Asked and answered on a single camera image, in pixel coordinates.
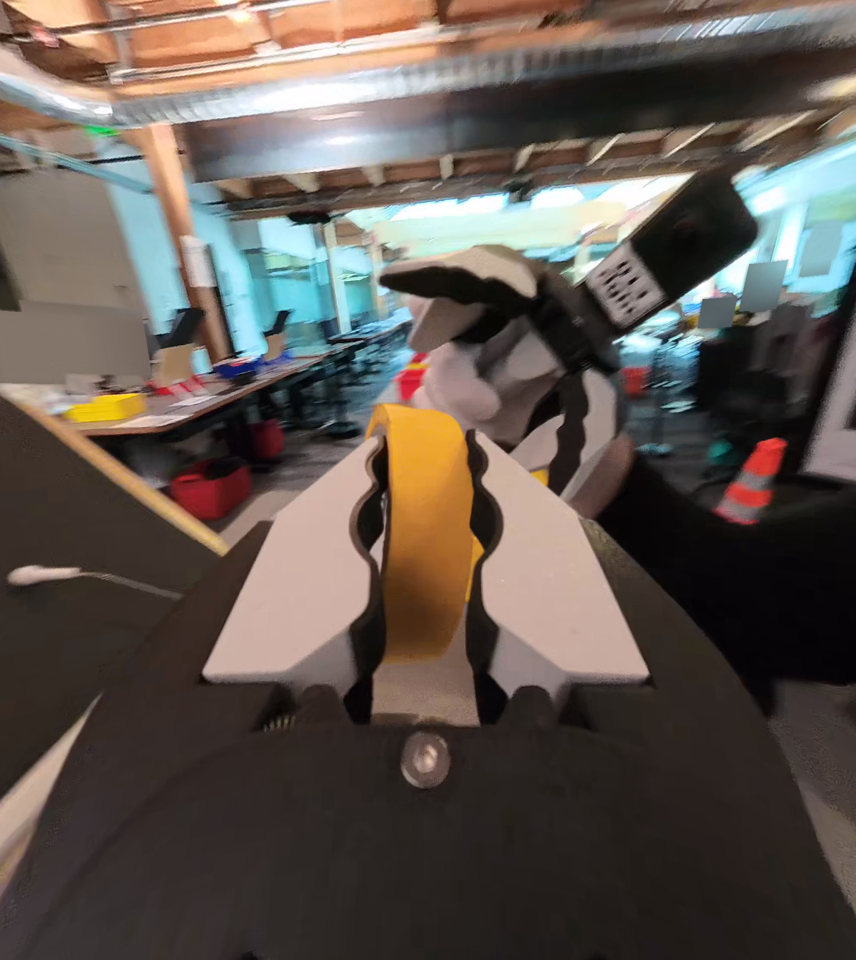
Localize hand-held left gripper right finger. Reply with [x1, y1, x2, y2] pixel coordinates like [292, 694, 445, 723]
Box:
[464, 431, 653, 725]

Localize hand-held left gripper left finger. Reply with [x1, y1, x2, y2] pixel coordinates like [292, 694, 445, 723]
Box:
[201, 436, 388, 725]

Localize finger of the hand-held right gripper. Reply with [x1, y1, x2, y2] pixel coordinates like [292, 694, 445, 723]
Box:
[510, 367, 635, 520]
[379, 246, 543, 303]

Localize yellow tape roll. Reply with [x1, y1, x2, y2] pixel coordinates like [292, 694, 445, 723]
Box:
[365, 403, 485, 665]

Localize person's right hand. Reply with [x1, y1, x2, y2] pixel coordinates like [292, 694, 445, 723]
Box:
[424, 322, 575, 445]

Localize red storage bin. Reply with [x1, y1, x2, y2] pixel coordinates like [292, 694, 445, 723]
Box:
[169, 459, 253, 522]

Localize orange traffic cone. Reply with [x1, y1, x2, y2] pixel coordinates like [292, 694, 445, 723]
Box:
[713, 437, 789, 526]

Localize small book stand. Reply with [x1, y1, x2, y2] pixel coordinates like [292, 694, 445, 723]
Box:
[150, 307, 208, 391]
[263, 309, 294, 363]

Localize wooden office desk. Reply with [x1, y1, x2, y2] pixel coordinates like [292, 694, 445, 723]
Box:
[0, 352, 347, 451]

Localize silver ventilation ducts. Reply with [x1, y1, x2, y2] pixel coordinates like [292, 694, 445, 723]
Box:
[0, 30, 856, 125]

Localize black sheet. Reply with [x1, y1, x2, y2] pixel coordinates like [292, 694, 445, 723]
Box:
[0, 367, 227, 849]

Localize yellow plastic bin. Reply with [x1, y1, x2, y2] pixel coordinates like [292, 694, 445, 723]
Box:
[64, 393, 148, 423]

